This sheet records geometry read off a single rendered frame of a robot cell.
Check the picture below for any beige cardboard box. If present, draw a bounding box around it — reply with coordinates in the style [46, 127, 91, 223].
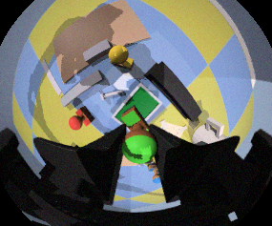
[120, 155, 139, 167]

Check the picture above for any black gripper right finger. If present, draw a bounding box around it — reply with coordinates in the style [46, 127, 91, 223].
[150, 124, 241, 204]

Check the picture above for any white paper card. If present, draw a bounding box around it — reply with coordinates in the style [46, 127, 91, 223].
[161, 120, 187, 138]

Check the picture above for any brown clipboard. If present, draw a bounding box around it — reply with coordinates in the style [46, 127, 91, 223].
[53, 0, 151, 83]

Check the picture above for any dark grey mug with white handle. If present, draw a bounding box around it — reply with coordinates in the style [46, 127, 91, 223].
[191, 116, 228, 146]

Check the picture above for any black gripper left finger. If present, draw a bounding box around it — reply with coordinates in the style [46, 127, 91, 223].
[32, 124, 127, 206]

